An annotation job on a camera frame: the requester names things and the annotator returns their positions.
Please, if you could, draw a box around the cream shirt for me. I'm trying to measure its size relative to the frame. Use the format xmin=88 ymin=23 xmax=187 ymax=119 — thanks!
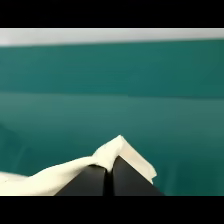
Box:
xmin=0 ymin=134 xmax=158 ymax=197

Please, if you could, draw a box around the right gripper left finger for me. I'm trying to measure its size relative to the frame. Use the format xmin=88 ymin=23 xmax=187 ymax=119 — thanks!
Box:
xmin=54 ymin=164 xmax=108 ymax=197

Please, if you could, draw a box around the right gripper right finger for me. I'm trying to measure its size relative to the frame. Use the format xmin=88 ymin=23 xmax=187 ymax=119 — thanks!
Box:
xmin=111 ymin=156 xmax=165 ymax=197

